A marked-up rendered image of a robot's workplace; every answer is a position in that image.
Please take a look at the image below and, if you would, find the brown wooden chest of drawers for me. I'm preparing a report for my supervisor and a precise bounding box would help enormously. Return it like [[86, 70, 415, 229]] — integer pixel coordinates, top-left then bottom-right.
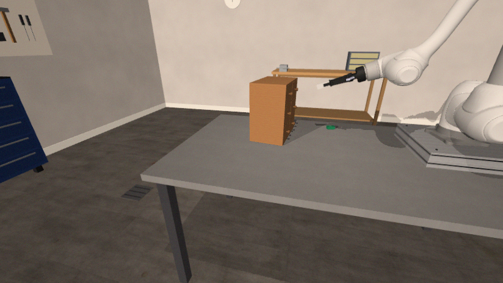
[[249, 76, 298, 146]]

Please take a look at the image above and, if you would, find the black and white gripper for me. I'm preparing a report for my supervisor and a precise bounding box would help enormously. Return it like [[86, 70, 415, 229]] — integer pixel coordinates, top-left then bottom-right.
[[317, 66, 366, 89]]

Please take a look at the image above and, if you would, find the brown wooden drawer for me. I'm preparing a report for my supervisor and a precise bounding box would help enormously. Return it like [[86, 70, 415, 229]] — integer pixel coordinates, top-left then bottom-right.
[[285, 83, 293, 106], [289, 114, 295, 131], [283, 121, 290, 143], [284, 102, 291, 125], [290, 97, 297, 117], [291, 80, 298, 100]]

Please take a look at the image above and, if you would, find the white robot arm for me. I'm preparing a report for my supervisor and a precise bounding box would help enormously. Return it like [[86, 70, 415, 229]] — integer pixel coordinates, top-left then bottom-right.
[[364, 0, 503, 147]]

